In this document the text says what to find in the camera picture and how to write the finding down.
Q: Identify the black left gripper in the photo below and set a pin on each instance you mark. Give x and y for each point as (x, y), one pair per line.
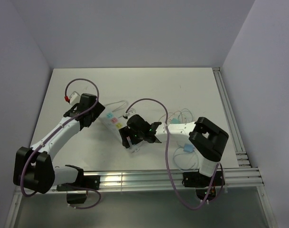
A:
(97, 109)

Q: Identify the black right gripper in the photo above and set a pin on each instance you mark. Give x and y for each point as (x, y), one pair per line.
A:
(126, 132)

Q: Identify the white multicolour power strip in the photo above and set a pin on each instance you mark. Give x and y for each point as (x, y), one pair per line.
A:
(114, 123)

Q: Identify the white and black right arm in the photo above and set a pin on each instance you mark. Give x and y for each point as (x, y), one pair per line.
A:
(209, 139)

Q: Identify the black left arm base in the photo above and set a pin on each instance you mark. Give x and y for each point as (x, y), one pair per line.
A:
(91, 182)

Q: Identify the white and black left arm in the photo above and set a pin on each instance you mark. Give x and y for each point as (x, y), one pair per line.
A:
(34, 169)

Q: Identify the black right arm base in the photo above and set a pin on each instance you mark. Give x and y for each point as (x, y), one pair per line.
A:
(201, 183)

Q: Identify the teal charger plug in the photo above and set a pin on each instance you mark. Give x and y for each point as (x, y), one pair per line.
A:
(174, 121)

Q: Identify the blue charger plug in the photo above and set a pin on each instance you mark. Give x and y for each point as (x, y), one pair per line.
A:
(189, 148)

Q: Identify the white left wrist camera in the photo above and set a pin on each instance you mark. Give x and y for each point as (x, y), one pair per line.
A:
(73, 99)

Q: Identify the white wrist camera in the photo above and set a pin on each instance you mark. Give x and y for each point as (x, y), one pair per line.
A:
(127, 115)
(73, 99)

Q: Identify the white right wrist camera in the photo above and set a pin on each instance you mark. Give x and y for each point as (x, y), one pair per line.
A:
(127, 115)

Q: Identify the aluminium rail frame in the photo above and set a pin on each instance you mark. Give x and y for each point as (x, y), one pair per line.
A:
(136, 191)

